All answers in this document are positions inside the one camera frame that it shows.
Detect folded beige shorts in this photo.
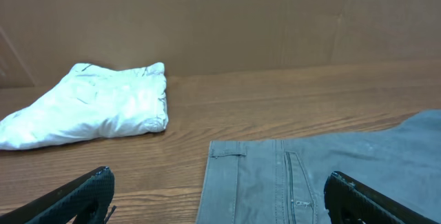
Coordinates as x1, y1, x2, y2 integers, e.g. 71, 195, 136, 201
1, 62, 169, 150

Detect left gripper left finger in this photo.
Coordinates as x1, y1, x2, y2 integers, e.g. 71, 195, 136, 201
1, 166, 115, 224

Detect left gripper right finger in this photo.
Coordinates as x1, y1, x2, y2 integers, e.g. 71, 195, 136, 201
324, 171, 438, 224

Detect grey shorts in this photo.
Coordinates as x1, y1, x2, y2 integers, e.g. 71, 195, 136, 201
196, 110, 440, 223

